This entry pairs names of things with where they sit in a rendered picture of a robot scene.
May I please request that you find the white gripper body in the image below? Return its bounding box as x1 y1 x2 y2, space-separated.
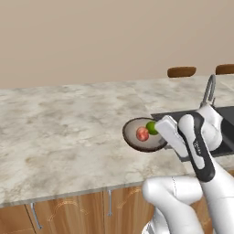
154 114 185 151

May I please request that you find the green lime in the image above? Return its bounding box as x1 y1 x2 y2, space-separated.
145 121 159 136

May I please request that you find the dark brown bowl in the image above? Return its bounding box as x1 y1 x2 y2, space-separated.
122 117 169 154

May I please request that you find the wooden cupboard door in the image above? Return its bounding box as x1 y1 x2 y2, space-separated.
103 186 156 234
190 196 215 234
26 191 106 234
0 204 31 234

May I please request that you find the grey curved tap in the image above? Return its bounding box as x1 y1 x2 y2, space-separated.
199 73 218 108

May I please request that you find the dark sink basin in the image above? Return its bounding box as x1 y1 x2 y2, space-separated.
150 105 234 163

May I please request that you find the grey cupboard handle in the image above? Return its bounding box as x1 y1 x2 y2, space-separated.
29 202 43 230
106 189 114 218

